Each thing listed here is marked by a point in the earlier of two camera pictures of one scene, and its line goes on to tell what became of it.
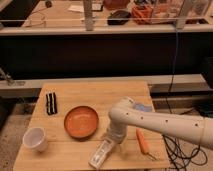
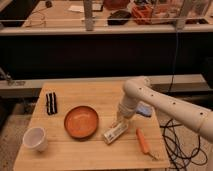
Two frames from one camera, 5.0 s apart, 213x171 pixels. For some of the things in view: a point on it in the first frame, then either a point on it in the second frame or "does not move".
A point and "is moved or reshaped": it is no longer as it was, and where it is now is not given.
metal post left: x=89 y=24 does not move
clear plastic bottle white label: x=100 y=153 is moved or reshaped
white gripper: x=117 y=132 → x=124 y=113
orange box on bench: x=142 y=15 does not move
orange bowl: x=81 y=122 does not move
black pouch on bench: x=118 y=17 does not move
